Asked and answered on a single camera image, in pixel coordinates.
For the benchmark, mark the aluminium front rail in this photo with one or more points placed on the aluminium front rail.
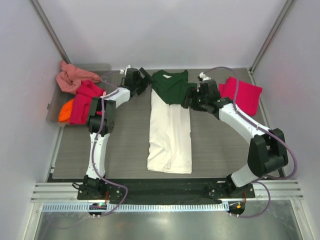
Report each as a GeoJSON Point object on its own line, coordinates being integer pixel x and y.
{"type": "Point", "coordinates": [276, 190]}

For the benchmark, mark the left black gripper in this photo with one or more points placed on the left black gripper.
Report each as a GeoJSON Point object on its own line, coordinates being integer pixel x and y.
{"type": "Point", "coordinates": [146, 81]}

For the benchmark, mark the left aluminium frame post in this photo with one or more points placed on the left aluminium frame post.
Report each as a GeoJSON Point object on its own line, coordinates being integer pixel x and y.
{"type": "Point", "coordinates": [49, 29]}

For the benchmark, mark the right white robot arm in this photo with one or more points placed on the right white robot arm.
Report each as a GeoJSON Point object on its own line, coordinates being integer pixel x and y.
{"type": "Point", "coordinates": [267, 148]}

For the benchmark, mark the orange t shirt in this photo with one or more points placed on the orange t shirt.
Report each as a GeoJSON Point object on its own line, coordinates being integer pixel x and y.
{"type": "Point", "coordinates": [65, 112]}

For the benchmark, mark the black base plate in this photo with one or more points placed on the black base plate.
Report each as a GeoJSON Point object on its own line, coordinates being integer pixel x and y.
{"type": "Point", "coordinates": [142, 189]}

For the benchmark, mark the right aluminium frame post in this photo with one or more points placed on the right aluminium frame post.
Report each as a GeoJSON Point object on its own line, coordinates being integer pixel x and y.
{"type": "Point", "coordinates": [280, 19]}

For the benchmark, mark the slotted cable duct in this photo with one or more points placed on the slotted cable duct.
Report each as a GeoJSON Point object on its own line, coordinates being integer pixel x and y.
{"type": "Point", "coordinates": [99, 207]}

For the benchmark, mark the crimson red t shirt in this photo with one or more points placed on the crimson red t shirt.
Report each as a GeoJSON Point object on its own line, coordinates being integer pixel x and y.
{"type": "Point", "coordinates": [82, 101]}

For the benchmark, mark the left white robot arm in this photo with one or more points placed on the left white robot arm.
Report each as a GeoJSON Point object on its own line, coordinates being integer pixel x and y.
{"type": "Point", "coordinates": [100, 122]}

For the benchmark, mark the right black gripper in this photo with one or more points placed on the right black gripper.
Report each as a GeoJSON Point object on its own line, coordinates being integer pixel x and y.
{"type": "Point", "coordinates": [193, 92]}

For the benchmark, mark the white and green t shirt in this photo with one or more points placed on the white and green t shirt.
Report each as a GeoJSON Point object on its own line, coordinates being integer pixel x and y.
{"type": "Point", "coordinates": [170, 144]}

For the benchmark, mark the folded magenta t shirt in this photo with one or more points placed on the folded magenta t shirt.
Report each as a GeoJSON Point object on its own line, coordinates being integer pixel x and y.
{"type": "Point", "coordinates": [248, 95]}

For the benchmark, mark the salmon pink t shirt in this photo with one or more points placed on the salmon pink t shirt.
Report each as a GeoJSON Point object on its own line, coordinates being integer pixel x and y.
{"type": "Point", "coordinates": [71, 77]}

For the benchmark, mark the aluminium frame post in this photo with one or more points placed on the aluminium frame post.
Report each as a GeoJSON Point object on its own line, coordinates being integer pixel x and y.
{"type": "Point", "coordinates": [49, 29]}
{"type": "Point", "coordinates": [280, 19]}

